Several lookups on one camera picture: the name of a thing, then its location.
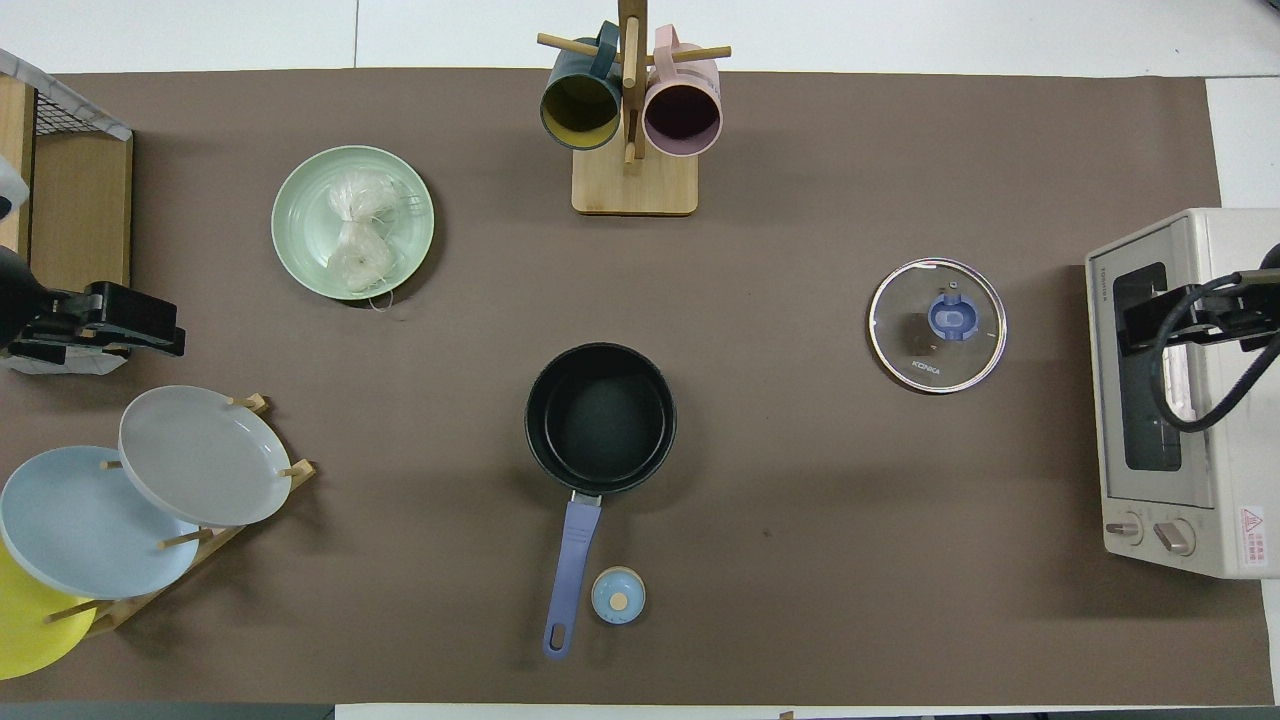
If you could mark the wooden plate rack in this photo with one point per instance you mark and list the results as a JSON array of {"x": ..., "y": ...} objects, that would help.
[{"x": 125, "y": 612}]

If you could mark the yellow plate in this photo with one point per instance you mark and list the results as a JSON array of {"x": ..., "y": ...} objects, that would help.
[{"x": 30, "y": 630}]

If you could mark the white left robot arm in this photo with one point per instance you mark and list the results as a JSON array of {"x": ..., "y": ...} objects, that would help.
[{"x": 20, "y": 300}]

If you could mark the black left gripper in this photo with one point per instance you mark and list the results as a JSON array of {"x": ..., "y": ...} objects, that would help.
[{"x": 65, "y": 320}]

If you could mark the mint green plate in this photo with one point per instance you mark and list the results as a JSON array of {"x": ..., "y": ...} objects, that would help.
[{"x": 300, "y": 200}]

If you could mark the light wooden shelf board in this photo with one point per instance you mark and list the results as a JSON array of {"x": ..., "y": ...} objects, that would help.
[{"x": 12, "y": 130}]

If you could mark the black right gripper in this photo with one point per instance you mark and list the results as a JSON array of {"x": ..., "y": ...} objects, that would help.
[{"x": 1240, "y": 315}]

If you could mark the light blue plate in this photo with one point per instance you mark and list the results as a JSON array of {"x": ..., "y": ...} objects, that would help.
[{"x": 80, "y": 530}]

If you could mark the cream toaster oven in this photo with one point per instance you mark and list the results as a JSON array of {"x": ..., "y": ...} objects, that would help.
[{"x": 1230, "y": 480}]

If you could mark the wooden mug tree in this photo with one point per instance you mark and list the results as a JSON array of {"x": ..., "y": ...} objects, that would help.
[{"x": 635, "y": 190}]

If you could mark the small blue kitchen timer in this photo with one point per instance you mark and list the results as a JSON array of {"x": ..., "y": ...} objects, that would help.
[{"x": 618, "y": 600}]

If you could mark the grey plate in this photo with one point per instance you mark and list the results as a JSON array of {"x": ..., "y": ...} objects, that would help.
[{"x": 200, "y": 455}]

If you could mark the brown table mat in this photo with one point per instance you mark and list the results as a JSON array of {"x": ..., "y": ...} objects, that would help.
[{"x": 800, "y": 500}]

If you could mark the pink mug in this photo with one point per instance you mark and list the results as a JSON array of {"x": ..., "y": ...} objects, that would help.
[{"x": 682, "y": 115}]

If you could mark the glass lid with blue knob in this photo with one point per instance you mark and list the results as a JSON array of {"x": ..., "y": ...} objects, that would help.
[{"x": 955, "y": 315}]

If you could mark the dark teal mug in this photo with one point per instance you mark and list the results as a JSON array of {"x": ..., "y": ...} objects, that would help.
[{"x": 580, "y": 110}]

